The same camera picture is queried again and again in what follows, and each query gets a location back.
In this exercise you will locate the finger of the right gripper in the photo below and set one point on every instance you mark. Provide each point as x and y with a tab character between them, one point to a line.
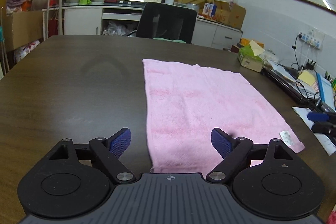
321	117
326	128

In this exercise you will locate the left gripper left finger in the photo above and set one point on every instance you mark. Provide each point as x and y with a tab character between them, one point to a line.
106	154

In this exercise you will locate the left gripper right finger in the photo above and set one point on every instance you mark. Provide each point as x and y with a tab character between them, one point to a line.
234	152

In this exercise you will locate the pink towel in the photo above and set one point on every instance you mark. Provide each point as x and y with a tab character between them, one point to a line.
186	102

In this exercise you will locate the black laptop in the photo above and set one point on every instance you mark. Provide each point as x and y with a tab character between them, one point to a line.
296	90

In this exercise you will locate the black computer mouse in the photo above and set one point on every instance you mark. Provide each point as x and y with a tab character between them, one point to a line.
293	72

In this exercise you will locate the white power strip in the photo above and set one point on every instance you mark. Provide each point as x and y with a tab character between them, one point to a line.
313	38

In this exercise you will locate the green tissue box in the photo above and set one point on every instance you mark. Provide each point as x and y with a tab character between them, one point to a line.
250	56

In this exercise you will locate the brown KANS cardboard box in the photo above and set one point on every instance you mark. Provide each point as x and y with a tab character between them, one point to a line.
232	16

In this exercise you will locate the white low cabinet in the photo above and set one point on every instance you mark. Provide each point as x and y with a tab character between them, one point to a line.
94	19

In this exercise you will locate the black office chair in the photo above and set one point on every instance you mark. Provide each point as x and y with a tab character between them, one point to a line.
168	22

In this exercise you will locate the large cardboard box left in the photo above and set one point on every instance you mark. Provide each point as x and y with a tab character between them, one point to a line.
21	28

